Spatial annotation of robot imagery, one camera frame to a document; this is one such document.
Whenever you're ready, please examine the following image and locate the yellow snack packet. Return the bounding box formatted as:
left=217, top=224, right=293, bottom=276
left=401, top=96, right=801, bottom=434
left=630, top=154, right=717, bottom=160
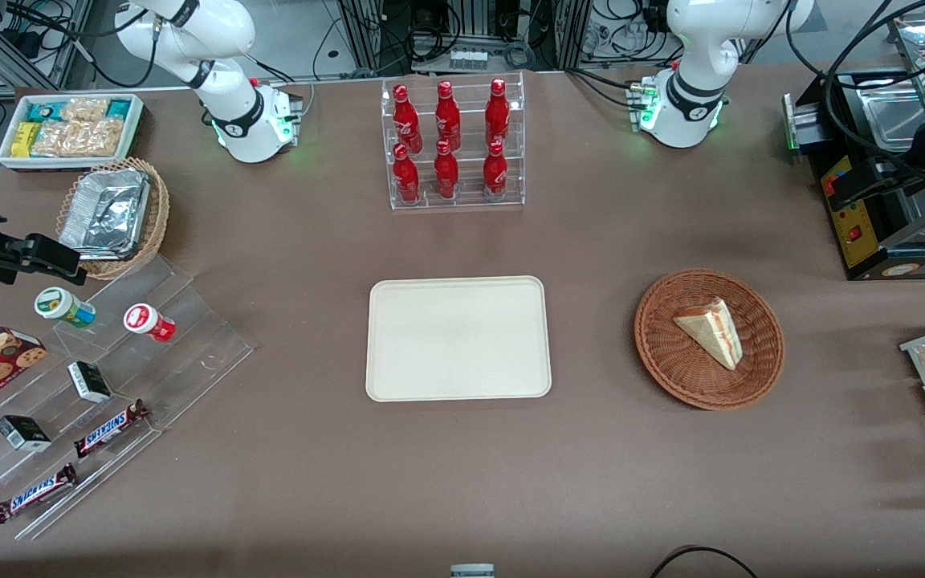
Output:
left=10, top=122, right=40, bottom=159

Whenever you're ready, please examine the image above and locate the small dark green carton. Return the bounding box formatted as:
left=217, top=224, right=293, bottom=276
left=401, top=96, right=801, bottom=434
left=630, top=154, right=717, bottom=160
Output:
left=67, top=361, right=112, bottom=404
left=0, top=414, right=52, bottom=453

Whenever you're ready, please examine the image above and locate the cream plastic serving tray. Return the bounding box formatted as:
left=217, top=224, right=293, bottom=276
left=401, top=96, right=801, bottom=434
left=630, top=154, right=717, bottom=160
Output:
left=365, top=275, right=552, bottom=402

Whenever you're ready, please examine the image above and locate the brown round wicker basket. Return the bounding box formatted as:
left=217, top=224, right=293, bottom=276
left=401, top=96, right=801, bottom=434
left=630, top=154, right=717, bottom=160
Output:
left=634, top=268, right=786, bottom=411

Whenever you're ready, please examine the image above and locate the clear acrylic stepped display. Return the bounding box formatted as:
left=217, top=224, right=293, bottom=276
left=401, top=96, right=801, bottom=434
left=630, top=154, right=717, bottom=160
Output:
left=0, top=255, right=256, bottom=541

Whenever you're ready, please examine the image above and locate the green lidded snack jar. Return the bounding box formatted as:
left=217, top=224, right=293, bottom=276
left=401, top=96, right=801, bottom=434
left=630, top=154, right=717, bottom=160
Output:
left=35, top=287, right=97, bottom=330

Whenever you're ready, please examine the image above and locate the triangle sandwich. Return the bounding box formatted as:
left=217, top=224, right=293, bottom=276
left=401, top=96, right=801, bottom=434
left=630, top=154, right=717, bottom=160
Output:
left=673, top=297, right=744, bottom=371

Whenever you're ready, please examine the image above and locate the black yellow sealing machine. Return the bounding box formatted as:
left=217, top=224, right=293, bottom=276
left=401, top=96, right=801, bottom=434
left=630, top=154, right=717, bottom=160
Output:
left=782, top=68, right=925, bottom=282

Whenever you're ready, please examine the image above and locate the aluminium foil tray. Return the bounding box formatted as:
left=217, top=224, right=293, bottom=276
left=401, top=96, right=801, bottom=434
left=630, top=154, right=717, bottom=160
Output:
left=59, top=168, right=152, bottom=262

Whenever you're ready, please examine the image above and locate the black cable loop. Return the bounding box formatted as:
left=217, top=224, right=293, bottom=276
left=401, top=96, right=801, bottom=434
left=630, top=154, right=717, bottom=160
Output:
left=650, top=545, right=759, bottom=578

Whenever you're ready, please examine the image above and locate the Snickers chocolate bar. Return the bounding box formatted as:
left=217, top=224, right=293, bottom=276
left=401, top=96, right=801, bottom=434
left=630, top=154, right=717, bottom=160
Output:
left=0, top=463, right=78, bottom=525
left=73, top=399, right=150, bottom=459

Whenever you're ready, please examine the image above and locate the white plastic snack bin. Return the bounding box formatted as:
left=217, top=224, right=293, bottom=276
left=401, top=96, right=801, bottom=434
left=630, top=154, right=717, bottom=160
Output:
left=0, top=93, right=145, bottom=173

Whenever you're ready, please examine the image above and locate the clear acrylic bottle rack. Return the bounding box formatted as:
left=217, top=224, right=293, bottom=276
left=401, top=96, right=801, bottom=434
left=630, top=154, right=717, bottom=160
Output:
left=381, top=71, right=526, bottom=211

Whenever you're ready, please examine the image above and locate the red cola bottle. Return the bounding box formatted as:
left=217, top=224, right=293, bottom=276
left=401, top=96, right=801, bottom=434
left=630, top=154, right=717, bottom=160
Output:
left=393, top=143, right=422, bottom=204
left=482, top=140, right=509, bottom=200
left=434, top=140, right=461, bottom=201
left=434, top=80, right=463, bottom=153
left=392, top=83, right=424, bottom=155
left=484, top=78, right=511, bottom=148

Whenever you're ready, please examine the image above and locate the red lidded snack jar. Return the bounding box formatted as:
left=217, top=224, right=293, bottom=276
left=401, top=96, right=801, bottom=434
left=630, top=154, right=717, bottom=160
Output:
left=124, top=303, right=177, bottom=344

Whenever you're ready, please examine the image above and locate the clear bag of crackers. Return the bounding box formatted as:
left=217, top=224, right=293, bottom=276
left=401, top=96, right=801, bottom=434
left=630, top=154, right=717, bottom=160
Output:
left=31, top=119, right=128, bottom=159
left=60, top=97, right=112, bottom=124

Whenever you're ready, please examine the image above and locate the light wicker basket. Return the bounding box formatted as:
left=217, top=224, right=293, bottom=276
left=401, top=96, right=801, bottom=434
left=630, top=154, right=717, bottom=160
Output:
left=55, top=157, right=171, bottom=281

